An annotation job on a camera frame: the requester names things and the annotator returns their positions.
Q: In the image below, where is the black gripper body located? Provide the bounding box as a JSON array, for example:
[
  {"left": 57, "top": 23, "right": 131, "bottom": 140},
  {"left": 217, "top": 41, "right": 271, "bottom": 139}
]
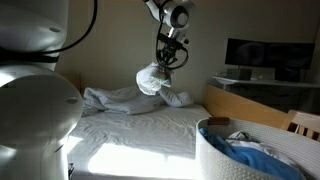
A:
[{"left": 155, "top": 31, "right": 190, "bottom": 66}]

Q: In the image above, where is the white cloth rainbow dot print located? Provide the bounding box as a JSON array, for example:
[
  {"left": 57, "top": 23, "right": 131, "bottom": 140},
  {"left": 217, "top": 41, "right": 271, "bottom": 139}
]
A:
[{"left": 135, "top": 61, "right": 174, "bottom": 97}]

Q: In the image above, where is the blue cloth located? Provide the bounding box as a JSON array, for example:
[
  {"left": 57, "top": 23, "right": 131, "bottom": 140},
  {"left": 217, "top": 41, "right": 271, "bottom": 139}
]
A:
[{"left": 199, "top": 128, "right": 306, "bottom": 180}]

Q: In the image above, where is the white bed mattress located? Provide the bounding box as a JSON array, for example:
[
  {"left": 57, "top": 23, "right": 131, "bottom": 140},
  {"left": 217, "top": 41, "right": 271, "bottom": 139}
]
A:
[{"left": 66, "top": 103, "right": 213, "bottom": 180}]

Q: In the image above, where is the wooden bed board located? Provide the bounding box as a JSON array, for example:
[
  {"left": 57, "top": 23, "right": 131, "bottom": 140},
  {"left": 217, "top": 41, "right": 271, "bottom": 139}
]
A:
[{"left": 202, "top": 83, "right": 290, "bottom": 130}]

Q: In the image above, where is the white woven basket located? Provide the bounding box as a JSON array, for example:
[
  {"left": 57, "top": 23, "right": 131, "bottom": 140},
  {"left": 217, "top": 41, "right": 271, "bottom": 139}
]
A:
[{"left": 195, "top": 117, "right": 320, "bottom": 180}]

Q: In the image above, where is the white pillow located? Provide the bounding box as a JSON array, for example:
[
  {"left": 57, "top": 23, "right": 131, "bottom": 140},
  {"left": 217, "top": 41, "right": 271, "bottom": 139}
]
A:
[{"left": 158, "top": 85, "right": 195, "bottom": 108}]

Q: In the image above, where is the grey clothing pile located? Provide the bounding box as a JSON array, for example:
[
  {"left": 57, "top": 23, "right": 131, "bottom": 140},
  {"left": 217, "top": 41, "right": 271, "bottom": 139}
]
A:
[{"left": 81, "top": 84, "right": 164, "bottom": 118}]

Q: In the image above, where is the black computer monitor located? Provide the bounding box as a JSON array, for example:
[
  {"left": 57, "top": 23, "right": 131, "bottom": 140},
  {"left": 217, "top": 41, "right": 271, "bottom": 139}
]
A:
[{"left": 224, "top": 37, "right": 316, "bottom": 83}]

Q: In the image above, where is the white desk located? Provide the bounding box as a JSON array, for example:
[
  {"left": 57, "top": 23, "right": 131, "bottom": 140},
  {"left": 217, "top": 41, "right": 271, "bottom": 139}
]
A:
[{"left": 212, "top": 75, "right": 320, "bottom": 90}]

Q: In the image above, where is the grey white cloth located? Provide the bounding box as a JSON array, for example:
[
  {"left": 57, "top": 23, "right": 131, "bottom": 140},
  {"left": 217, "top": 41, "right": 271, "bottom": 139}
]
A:
[{"left": 226, "top": 130, "right": 301, "bottom": 168}]

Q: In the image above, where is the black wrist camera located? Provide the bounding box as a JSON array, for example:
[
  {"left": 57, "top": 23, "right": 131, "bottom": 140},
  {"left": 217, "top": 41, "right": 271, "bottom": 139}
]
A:
[{"left": 178, "top": 36, "right": 191, "bottom": 46}]

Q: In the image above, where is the brown basket handle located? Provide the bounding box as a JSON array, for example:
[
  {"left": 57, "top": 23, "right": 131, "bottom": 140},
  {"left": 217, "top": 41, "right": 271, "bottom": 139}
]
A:
[{"left": 207, "top": 116, "right": 231, "bottom": 127}]

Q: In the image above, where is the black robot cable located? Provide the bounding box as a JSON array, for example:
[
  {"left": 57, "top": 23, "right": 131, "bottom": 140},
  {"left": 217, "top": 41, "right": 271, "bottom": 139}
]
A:
[{"left": 42, "top": 0, "right": 190, "bottom": 72}]

